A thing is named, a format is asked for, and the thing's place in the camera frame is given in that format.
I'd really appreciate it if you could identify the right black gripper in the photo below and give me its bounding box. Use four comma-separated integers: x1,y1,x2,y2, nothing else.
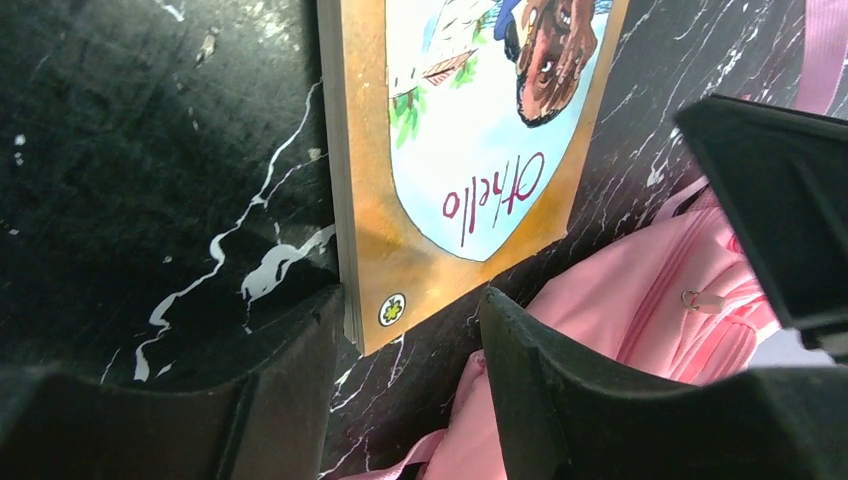
675,95,847,361

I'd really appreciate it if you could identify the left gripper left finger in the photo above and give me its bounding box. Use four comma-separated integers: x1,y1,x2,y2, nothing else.
1,285,344,479

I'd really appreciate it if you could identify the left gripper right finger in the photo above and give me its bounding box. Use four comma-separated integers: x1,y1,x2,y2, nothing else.
480,288,847,479

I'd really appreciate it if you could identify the orange thin book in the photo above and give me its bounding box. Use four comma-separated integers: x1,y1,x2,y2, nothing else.
318,1,628,355

